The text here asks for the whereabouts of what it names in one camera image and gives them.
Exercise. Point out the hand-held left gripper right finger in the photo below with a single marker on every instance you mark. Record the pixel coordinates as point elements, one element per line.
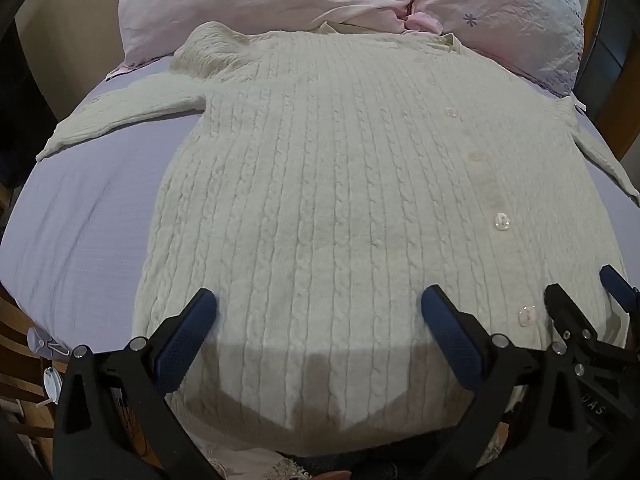
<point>451,341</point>

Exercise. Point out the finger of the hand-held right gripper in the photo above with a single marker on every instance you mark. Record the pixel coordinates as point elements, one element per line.
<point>619,284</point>
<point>564,310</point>

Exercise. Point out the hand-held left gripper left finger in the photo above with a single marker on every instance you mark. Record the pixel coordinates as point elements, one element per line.
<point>186,341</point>

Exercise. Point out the white lace cloth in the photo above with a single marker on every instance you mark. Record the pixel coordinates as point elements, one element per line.
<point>240,462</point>

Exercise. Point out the clear plastic suction hook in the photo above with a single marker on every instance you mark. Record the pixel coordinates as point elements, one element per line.
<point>51,384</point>
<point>44,344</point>

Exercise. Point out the lavender bed sheet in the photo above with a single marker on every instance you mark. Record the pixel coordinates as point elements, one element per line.
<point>75,235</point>

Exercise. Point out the wooden chair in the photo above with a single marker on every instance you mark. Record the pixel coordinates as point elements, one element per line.
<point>20,390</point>

